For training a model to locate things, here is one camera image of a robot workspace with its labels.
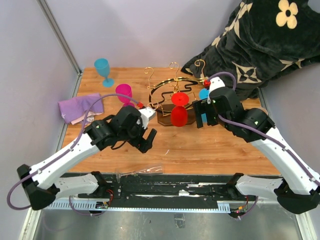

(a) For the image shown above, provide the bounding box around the gold wire wine glass rack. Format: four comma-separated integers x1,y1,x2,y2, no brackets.
144,67,211,127

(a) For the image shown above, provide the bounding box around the magenta wine glass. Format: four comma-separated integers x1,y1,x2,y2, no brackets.
115,83,135,107

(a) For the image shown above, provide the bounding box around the purple cloth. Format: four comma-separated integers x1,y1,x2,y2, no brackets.
58,93,104,125

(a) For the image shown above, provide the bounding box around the cyan wine glass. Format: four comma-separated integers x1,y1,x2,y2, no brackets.
198,88,209,123
94,58,115,88

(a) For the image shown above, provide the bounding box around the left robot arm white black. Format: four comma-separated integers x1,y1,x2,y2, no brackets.
17,106,157,210

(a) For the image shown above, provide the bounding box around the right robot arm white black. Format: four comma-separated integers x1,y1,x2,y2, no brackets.
192,87,320,215

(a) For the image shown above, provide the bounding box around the red wine glass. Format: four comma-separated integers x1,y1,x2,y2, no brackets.
170,92,189,127

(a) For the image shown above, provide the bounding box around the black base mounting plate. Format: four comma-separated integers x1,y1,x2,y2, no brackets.
61,172,258,210

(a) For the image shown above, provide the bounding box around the black floral plush pillow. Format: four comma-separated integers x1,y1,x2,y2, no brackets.
182,0,320,101

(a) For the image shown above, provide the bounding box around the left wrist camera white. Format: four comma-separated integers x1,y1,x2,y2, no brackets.
136,107,156,130

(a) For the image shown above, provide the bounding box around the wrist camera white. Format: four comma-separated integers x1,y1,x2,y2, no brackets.
136,107,156,130
204,76,225,95

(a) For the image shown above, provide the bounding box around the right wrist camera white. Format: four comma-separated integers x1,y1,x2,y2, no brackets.
204,76,225,95

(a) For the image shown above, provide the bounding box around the slotted grey cable duct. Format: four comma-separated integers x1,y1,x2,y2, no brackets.
49,198,231,213

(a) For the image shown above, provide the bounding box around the aluminium corner rail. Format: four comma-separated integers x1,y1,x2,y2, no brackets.
36,0,83,76

